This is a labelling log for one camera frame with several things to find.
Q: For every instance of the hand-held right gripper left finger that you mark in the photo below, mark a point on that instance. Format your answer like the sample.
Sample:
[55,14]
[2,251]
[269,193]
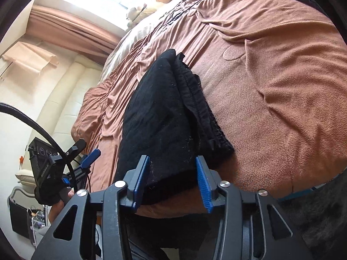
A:
[142,180]

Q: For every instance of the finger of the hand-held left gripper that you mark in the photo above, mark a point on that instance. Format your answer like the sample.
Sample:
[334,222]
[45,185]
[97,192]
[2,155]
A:
[77,147]
[91,157]

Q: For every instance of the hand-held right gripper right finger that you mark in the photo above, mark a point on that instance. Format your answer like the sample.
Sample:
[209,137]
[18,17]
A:
[203,187]

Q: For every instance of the black pants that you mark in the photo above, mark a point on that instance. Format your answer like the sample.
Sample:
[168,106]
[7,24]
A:
[162,119]

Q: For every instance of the person's left hand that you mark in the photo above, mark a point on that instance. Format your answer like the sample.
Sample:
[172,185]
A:
[55,210]

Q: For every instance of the white pillow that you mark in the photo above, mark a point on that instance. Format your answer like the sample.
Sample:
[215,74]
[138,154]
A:
[24,177]

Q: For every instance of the white padded headboard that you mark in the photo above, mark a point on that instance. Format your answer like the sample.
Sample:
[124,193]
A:
[67,100]

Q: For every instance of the clear plastic organizer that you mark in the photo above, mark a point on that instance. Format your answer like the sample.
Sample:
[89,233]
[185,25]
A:
[39,222]

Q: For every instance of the black storage bag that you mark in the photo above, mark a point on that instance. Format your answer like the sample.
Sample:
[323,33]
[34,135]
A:
[19,216]

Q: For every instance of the beige hanging cloth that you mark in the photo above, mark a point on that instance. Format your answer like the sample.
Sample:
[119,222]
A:
[29,57]

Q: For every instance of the beige pillow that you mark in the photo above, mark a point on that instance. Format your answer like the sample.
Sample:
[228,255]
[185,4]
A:
[130,43]

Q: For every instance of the dark fuzzy rug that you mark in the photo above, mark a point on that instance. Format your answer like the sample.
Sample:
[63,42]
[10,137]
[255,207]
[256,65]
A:
[320,222]

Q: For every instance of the brown fleece blanket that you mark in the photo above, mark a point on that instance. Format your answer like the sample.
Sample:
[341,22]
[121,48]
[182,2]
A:
[271,73]

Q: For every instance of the white plush toy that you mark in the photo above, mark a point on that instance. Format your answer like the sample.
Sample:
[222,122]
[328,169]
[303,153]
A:
[134,15]

